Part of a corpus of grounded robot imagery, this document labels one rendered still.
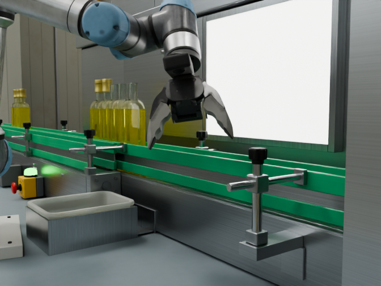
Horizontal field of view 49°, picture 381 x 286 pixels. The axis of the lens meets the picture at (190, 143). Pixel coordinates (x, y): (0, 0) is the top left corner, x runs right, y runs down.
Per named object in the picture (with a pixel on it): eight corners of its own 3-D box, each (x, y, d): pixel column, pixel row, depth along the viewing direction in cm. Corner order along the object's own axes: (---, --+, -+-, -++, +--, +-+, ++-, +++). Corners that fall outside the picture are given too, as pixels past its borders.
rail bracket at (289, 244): (311, 277, 72) (314, 144, 70) (238, 305, 62) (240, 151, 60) (289, 268, 75) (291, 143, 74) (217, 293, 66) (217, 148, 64)
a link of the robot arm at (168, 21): (164, 22, 97) (199, 12, 95) (167, 61, 92) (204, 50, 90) (150, -1, 91) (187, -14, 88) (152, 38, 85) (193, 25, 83)
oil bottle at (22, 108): (31, 143, 222) (29, 88, 219) (20, 143, 218) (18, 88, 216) (28, 142, 226) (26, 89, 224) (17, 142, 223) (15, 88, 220)
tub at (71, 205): (139, 235, 105) (138, 201, 104) (48, 254, 91) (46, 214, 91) (108, 220, 119) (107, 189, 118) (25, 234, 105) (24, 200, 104)
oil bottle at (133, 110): (146, 169, 128) (145, 99, 126) (130, 171, 125) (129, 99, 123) (137, 168, 133) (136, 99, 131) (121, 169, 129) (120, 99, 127)
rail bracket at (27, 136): (33, 156, 165) (32, 122, 163) (13, 158, 160) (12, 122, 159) (30, 155, 168) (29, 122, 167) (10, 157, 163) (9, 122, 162)
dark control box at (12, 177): (22, 185, 172) (21, 165, 171) (1, 188, 167) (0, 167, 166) (17, 183, 178) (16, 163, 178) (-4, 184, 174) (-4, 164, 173)
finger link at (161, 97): (165, 130, 78) (189, 95, 81) (164, 125, 76) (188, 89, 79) (144, 120, 79) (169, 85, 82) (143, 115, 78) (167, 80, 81)
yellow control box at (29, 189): (44, 197, 150) (43, 176, 149) (22, 200, 145) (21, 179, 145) (38, 194, 155) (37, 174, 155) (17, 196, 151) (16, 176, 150)
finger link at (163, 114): (155, 160, 80) (180, 122, 83) (148, 146, 75) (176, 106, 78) (141, 153, 81) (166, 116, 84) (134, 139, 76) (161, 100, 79)
